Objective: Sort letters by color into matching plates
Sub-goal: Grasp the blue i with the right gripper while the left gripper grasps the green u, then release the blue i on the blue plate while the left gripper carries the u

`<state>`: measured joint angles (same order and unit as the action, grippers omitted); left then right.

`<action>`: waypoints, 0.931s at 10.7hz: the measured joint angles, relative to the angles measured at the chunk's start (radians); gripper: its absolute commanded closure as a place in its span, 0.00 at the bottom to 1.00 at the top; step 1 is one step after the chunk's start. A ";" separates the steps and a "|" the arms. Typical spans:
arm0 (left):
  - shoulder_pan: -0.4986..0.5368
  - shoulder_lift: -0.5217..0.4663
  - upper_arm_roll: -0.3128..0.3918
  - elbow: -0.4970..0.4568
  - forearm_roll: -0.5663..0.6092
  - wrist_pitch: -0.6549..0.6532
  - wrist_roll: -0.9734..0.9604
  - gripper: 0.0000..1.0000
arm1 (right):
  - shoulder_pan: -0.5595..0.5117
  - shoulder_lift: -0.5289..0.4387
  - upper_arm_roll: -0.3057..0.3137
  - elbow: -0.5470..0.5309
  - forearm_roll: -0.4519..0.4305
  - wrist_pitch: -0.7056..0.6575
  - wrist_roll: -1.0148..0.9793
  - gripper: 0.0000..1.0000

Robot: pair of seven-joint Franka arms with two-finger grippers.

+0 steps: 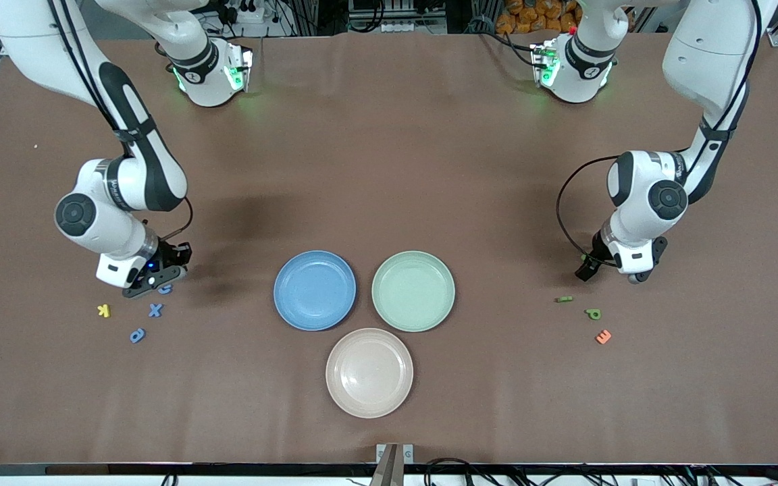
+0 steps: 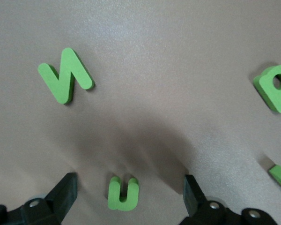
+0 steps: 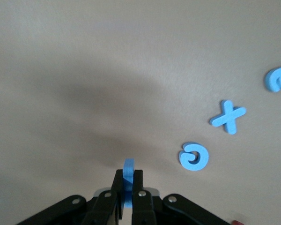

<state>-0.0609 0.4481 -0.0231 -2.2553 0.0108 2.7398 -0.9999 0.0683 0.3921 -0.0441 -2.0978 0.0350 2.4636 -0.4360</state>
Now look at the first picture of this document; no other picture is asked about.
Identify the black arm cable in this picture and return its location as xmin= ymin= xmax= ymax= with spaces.
xmin=48 ymin=0 xmax=194 ymax=242
xmin=556 ymin=0 xmax=764 ymax=269

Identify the blue plate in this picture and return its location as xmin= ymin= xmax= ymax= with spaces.
xmin=273 ymin=250 xmax=357 ymax=331

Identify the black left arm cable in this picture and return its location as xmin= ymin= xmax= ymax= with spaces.
xmin=556 ymin=0 xmax=764 ymax=269

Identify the bag of orange fruits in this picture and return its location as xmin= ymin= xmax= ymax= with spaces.
xmin=496 ymin=0 xmax=582 ymax=34

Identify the black base cable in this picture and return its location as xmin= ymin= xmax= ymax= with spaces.
xmin=473 ymin=19 xmax=542 ymax=68
xmin=154 ymin=40 xmax=177 ymax=74

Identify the long white power strip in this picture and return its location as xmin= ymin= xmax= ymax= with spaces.
xmin=348 ymin=19 xmax=448 ymax=34

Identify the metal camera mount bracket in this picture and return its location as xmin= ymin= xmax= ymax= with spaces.
xmin=370 ymin=443 xmax=415 ymax=486

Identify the light green plate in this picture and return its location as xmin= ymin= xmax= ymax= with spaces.
xmin=371 ymin=250 xmax=457 ymax=333

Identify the beige plate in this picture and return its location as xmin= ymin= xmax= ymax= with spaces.
xmin=326 ymin=328 xmax=415 ymax=419

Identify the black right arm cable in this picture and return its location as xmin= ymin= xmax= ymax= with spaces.
xmin=48 ymin=0 xmax=194 ymax=242

